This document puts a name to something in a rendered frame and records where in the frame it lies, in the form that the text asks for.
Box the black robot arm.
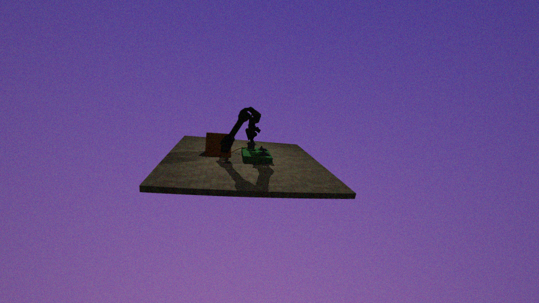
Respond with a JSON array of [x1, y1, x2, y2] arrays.
[[220, 107, 261, 153]]

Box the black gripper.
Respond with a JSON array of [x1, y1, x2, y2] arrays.
[[245, 124, 257, 142]]

